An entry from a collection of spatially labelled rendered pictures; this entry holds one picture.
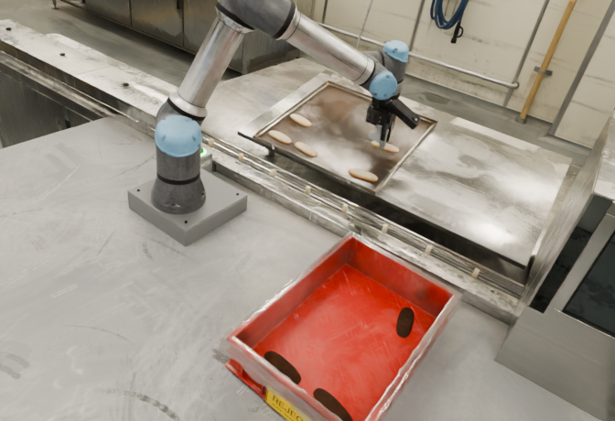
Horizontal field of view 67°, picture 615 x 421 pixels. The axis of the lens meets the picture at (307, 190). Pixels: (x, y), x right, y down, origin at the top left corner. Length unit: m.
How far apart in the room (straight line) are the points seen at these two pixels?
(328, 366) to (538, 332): 0.45
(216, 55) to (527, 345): 1.02
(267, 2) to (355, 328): 0.79
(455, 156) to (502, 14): 3.32
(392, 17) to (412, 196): 3.91
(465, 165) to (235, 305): 0.94
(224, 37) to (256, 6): 0.17
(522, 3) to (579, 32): 0.55
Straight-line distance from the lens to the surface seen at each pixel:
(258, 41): 4.33
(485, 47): 5.02
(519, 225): 1.55
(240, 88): 2.27
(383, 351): 1.13
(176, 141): 1.22
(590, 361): 1.17
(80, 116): 2.15
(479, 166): 1.72
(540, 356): 1.19
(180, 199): 1.30
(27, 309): 1.23
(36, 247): 1.38
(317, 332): 1.13
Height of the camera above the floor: 1.69
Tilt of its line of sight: 34 degrees down
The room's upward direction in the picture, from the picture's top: 10 degrees clockwise
